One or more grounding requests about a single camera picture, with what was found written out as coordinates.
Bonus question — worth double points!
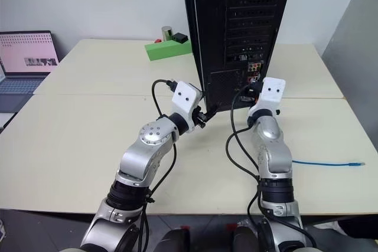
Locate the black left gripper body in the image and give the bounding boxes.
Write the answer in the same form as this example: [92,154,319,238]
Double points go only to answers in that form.
[191,105,208,130]

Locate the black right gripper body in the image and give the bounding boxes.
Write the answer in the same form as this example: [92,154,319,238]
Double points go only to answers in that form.
[241,81,264,103]

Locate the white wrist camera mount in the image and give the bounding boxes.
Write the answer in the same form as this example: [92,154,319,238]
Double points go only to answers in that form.
[247,77,287,117]
[171,80,203,133]

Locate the silver metal cylinder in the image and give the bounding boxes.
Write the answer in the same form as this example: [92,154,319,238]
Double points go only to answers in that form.
[161,25,175,42]

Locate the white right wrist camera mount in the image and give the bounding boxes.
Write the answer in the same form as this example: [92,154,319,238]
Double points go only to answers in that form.
[247,77,287,117]

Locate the blue ethernet cable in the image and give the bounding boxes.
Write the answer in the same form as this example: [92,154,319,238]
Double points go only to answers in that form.
[291,159,366,168]

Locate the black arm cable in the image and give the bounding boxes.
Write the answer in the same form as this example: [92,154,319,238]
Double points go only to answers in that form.
[138,78,178,252]
[225,86,318,252]

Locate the black computer tower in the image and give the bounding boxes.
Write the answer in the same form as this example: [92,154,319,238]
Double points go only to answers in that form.
[180,0,296,113]

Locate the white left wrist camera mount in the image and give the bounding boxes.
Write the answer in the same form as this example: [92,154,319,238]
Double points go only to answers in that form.
[171,80,203,133]

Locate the small black box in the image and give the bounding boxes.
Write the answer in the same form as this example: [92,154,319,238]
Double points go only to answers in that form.
[172,32,190,44]

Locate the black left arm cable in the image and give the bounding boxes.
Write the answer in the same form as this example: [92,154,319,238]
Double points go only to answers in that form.
[138,78,178,252]

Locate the green rectangular box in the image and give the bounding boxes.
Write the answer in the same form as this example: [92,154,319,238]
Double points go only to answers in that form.
[144,39,194,62]

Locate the grey partition panel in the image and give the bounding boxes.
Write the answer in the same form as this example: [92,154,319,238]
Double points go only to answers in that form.
[321,0,378,112]

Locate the open laptop with pink screen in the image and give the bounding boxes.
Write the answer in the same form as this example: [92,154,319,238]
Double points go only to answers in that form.
[0,30,60,97]

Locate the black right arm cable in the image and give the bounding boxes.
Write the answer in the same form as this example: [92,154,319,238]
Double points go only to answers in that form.
[225,86,318,252]

